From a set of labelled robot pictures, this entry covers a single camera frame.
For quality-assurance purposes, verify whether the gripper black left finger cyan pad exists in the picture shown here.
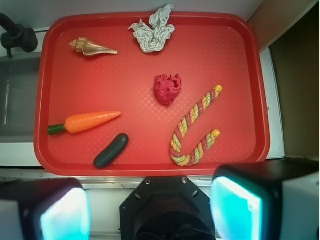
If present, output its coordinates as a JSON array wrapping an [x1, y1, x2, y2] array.
[[0, 178, 92, 240]]

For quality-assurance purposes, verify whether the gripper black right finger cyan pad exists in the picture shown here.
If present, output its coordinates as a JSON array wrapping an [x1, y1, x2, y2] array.
[[209, 159, 320, 240]]

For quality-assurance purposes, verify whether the orange toy carrot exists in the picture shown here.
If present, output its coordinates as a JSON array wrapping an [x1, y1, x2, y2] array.
[[47, 111, 122, 136]]

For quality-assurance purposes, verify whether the dark green toy cucumber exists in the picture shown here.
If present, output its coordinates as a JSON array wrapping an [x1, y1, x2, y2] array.
[[93, 133, 129, 169]]

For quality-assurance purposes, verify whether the red plastic tray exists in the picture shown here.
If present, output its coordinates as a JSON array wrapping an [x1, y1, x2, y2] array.
[[34, 12, 270, 177]]

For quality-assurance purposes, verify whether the crumpled red paper ball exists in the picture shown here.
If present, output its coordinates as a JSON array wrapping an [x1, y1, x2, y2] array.
[[153, 73, 182, 106]]

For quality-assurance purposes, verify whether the grey sink basin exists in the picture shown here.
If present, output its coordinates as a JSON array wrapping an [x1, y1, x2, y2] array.
[[0, 52, 41, 144]]

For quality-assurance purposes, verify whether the golden conch shell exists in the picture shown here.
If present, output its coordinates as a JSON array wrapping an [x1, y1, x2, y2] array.
[[69, 37, 118, 57]]

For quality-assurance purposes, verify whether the crumpled white paper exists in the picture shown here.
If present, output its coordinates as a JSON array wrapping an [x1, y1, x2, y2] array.
[[127, 4, 176, 54]]

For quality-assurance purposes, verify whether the twisted multicolour rope toy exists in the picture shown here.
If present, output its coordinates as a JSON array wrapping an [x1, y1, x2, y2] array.
[[170, 84, 223, 167]]

